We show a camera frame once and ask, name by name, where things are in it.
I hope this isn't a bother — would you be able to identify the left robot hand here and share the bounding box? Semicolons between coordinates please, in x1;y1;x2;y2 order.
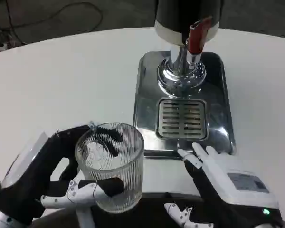
0;124;125;226

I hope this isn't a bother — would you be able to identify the steel drip tray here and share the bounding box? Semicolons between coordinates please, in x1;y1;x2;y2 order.
132;50;237;158

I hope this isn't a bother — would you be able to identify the clear ribbed glass cup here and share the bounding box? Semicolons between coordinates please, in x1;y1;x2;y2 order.
74;122;145;214

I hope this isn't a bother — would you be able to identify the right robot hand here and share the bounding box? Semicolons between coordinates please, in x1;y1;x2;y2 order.
164;142;284;228

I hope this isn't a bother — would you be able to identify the steel drip tray grid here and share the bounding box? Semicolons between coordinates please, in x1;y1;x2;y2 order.
156;98;209;140

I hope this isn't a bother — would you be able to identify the black drink dispenser steel stand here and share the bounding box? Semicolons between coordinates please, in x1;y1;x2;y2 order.
153;0;220;98

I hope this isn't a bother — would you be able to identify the white power strip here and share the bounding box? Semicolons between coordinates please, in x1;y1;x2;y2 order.
0;35;23;50

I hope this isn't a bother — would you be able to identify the black looping floor cable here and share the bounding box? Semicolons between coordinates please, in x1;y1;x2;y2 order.
0;0;104;46

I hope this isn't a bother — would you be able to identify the red dispenser tap handle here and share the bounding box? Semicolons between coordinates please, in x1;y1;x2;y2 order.
186;17;213;56

